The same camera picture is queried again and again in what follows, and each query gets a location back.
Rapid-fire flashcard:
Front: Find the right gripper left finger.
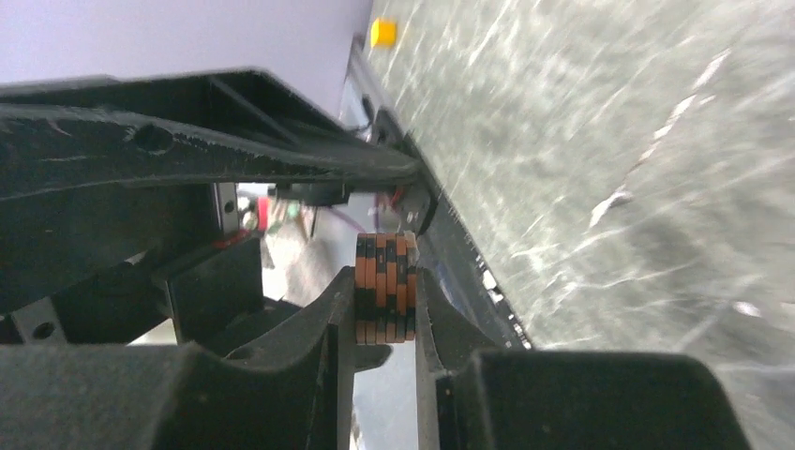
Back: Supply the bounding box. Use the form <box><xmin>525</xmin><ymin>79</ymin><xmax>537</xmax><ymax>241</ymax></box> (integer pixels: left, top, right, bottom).
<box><xmin>1</xmin><ymin>267</ymin><xmax>354</xmax><ymax>449</ymax></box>

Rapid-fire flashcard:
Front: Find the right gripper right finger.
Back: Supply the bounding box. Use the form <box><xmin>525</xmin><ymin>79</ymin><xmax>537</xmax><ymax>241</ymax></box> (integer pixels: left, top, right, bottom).
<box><xmin>415</xmin><ymin>269</ymin><xmax>750</xmax><ymax>449</ymax></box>

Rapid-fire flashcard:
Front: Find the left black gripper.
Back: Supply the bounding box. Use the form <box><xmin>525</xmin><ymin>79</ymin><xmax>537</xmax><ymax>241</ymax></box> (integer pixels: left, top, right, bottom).
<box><xmin>1</xmin><ymin>70</ymin><xmax>420</xmax><ymax>360</ymax></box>

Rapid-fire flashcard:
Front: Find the orange-black chip stack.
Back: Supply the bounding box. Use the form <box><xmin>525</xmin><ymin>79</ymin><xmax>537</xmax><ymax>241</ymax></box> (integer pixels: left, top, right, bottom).
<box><xmin>353</xmin><ymin>232</ymin><xmax>419</xmax><ymax>345</ymax></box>

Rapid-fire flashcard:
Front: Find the small yellow object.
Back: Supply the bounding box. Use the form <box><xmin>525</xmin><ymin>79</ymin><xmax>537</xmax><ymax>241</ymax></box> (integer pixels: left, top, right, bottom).
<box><xmin>369</xmin><ymin>18</ymin><xmax>398</xmax><ymax>48</ymax></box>

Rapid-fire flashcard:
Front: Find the black base frame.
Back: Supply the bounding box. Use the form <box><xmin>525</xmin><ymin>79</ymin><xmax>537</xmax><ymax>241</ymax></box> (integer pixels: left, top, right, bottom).
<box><xmin>348</xmin><ymin>37</ymin><xmax>532</xmax><ymax>350</ymax></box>

